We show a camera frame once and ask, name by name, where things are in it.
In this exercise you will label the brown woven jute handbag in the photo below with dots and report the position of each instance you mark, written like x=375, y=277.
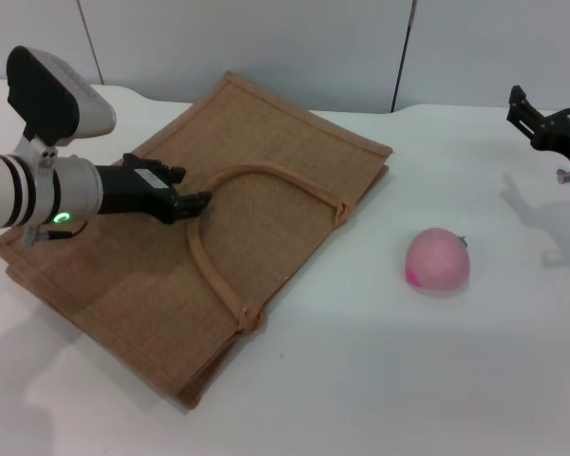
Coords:
x=266, y=157

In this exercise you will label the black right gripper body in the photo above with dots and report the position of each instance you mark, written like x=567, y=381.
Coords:
x=565, y=133

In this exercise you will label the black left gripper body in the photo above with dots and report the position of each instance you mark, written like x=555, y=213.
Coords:
x=133, y=190

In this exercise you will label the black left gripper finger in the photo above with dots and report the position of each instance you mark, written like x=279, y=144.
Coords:
x=177, y=174
x=192, y=204

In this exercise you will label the left wrist camera housing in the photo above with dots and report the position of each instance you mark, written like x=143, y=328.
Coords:
x=52, y=95

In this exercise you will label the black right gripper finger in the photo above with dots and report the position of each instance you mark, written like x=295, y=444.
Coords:
x=522, y=111

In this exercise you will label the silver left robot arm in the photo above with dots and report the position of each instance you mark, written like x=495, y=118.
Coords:
x=9, y=190

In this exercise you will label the pink peach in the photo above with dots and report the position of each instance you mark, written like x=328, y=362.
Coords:
x=437, y=263

